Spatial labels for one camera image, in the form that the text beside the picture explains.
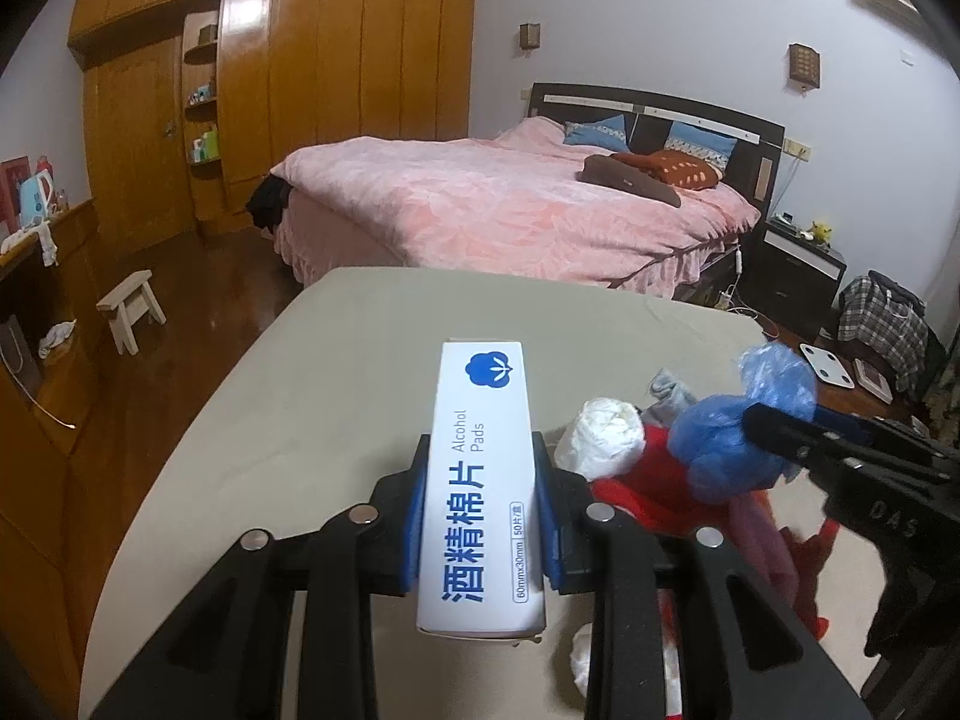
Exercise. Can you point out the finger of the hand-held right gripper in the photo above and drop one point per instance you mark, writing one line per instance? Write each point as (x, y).
(795, 435)

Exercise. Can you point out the wooden wardrobe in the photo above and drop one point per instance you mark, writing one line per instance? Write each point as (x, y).
(315, 75)

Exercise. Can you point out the brown book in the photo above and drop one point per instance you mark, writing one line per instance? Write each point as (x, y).
(872, 379)

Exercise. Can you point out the bed with pink cover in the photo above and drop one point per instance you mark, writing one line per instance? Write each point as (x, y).
(487, 202)

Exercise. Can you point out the wooden side cabinet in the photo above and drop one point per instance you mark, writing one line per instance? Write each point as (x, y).
(45, 480)

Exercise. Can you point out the red picture frame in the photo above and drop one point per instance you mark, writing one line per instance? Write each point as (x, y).
(13, 187)

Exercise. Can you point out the white alcohol pad box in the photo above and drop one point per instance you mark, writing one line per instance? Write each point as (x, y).
(480, 480)

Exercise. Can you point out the grey sock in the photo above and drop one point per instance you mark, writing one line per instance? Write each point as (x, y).
(671, 390)

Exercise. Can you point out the white hanging cloth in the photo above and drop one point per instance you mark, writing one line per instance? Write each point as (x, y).
(47, 244)

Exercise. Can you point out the white crumpled cloth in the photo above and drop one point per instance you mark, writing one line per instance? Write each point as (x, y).
(56, 339)

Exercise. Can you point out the white bathroom scale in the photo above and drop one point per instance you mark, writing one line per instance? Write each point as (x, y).
(825, 364)

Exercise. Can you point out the dark nightstand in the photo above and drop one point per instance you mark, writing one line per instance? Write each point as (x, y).
(799, 277)

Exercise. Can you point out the rust dotted pillow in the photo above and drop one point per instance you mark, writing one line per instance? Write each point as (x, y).
(679, 169)

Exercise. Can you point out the yellow plush toy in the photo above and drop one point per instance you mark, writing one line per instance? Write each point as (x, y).
(821, 232)

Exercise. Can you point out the wall socket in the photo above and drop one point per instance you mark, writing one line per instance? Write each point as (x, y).
(796, 150)

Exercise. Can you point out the dark wooden headboard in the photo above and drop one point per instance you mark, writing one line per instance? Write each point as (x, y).
(652, 109)

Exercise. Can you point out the brown pillow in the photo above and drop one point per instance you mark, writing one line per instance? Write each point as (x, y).
(626, 178)

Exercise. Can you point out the blue plastic bag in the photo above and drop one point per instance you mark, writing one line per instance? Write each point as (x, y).
(712, 442)

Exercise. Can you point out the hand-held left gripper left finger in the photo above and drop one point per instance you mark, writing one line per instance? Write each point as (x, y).
(417, 514)

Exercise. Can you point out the blue patterned pillow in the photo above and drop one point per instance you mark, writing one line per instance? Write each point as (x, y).
(596, 133)
(701, 144)

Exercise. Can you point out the black clothes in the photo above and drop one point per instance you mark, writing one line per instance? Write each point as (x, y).
(270, 202)

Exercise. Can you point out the wooden wall lamp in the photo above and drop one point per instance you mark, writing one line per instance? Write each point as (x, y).
(804, 64)
(530, 36)

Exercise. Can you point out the white crumpled plastic bag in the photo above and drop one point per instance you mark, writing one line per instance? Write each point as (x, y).
(604, 435)

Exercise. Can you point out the plaid bag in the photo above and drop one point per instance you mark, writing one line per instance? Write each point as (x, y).
(881, 322)

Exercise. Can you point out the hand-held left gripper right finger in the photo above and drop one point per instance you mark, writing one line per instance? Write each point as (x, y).
(543, 514)

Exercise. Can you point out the small white wooden stool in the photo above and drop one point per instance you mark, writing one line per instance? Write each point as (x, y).
(131, 304)

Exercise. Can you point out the blue and white box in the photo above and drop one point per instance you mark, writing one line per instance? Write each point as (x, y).
(36, 199)

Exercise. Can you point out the white crumpled tissue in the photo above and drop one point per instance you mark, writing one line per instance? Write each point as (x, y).
(583, 660)

